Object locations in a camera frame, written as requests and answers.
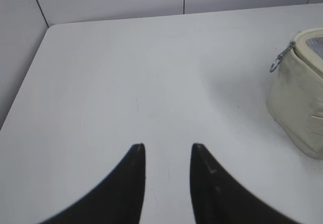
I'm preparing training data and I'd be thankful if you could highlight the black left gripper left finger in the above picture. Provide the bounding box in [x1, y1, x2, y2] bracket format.
[44, 143, 146, 223]

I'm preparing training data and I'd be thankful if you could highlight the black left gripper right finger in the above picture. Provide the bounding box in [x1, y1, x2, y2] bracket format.
[190, 143, 293, 223]

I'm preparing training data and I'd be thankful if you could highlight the cream fabric zipper bag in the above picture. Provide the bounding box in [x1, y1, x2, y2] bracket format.
[266, 28, 322, 160]

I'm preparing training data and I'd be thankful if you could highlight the metal zipper pull with ring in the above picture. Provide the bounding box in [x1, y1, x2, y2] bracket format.
[270, 41, 296, 73]

